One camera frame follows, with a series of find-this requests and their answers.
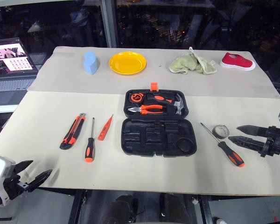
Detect grey vertical window post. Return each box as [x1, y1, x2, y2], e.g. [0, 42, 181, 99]
[100, 0, 119, 49]

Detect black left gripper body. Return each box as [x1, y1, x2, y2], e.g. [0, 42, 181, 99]
[2, 170, 30, 201]

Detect beige table mat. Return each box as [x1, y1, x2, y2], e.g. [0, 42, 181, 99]
[27, 46, 280, 100]

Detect claw hammer black orange handle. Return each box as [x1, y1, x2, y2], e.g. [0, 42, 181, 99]
[146, 92, 186, 116]

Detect white horizontal window frame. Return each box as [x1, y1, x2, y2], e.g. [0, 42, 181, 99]
[0, 0, 78, 9]

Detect yellow plastic plate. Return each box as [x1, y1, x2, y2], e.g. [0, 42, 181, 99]
[108, 51, 147, 76]

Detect orange black tape measure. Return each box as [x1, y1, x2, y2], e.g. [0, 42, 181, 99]
[128, 92, 144, 103]

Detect orange handled pliers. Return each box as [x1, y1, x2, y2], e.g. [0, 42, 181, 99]
[127, 104, 167, 116]

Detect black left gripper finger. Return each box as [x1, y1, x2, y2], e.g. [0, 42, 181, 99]
[27, 169, 53, 192]
[15, 160, 34, 175]

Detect green crumpled towel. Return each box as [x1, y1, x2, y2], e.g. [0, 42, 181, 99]
[169, 46, 218, 75]

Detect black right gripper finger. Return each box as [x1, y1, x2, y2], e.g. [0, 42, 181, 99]
[228, 136, 267, 152]
[236, 125, 269, 138]

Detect long black orange screwdriver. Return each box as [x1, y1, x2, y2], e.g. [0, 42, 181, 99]
[200, 122, 246, 168]

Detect dark rounded shape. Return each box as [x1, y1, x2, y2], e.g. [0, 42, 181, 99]
[100, 195, 139, 224]
[159, 193, 192, 224]

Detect orange black utility knife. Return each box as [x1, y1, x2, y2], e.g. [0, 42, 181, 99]
[59, 112, 87, 150]

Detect short black orange screwdriver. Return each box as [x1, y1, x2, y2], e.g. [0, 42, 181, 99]
[84, 117, 96, 163]

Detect red white child shoe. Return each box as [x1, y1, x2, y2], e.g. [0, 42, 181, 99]
[219, 52, 257, 71]

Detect blue foam block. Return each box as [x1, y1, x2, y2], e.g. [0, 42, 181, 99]
[83, 50, 100, 76]

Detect black tool case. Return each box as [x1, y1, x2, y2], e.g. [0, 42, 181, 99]
[121, 82, 198, 157]

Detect orange voltage tester pen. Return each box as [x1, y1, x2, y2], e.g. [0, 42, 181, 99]
[98, 114, 114, 141]

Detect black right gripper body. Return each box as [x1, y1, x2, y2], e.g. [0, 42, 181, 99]
[260, 126, 280, 158]

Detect black metal table frame bar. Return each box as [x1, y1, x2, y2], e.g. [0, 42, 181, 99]
[195, 194, 212, 224]
[67, 189, 90, 224]

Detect open grey laptop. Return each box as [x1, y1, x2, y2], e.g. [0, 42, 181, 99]
[0, 37, 41, 108]

